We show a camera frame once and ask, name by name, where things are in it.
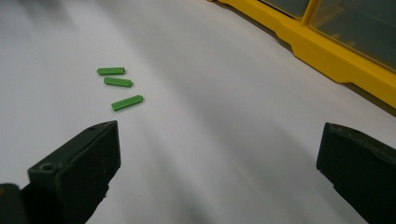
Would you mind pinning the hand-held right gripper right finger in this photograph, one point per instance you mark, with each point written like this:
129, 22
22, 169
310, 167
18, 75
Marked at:
361, 168

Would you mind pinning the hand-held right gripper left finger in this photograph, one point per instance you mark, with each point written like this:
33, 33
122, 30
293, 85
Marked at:
81, 168

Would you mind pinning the green plastic wall plug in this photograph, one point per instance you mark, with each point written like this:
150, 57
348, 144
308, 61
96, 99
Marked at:
118, 82
110, 71
127, 103

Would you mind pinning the yellow drawer organizer cabinet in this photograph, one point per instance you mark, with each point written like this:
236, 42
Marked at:
327, 60

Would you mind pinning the small clear plastic drawer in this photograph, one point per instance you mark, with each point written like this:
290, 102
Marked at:
289, 6
358, 28

